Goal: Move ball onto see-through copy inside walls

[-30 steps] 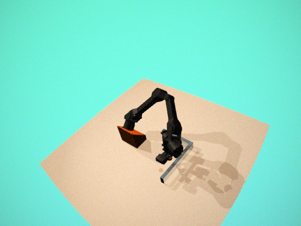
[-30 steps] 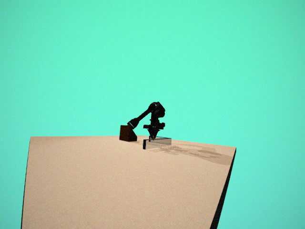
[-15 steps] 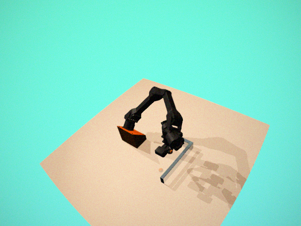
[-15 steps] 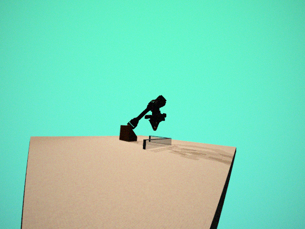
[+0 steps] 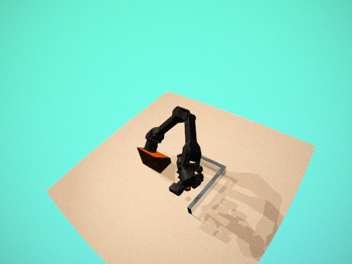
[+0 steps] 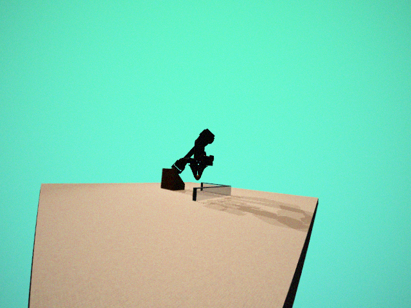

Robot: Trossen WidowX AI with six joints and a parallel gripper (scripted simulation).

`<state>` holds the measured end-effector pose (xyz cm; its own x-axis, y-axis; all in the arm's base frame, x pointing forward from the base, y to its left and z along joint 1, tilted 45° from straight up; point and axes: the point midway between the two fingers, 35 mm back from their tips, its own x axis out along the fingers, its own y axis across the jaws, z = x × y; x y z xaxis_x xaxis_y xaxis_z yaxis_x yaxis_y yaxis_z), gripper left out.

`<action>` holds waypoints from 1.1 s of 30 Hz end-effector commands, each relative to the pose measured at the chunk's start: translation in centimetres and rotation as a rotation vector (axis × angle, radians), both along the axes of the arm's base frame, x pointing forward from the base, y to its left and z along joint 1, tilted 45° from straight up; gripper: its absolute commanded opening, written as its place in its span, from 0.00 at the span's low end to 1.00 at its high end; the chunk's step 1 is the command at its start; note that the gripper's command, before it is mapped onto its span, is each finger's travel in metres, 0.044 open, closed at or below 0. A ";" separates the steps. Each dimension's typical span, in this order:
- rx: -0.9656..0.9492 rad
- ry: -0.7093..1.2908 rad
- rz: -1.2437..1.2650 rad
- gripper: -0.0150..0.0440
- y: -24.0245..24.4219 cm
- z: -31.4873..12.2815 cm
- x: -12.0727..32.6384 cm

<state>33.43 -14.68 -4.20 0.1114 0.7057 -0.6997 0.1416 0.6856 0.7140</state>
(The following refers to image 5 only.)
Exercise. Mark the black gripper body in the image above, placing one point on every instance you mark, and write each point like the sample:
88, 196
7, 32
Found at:
179, 188

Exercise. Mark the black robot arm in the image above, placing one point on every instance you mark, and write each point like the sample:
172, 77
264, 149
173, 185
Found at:
191, 149

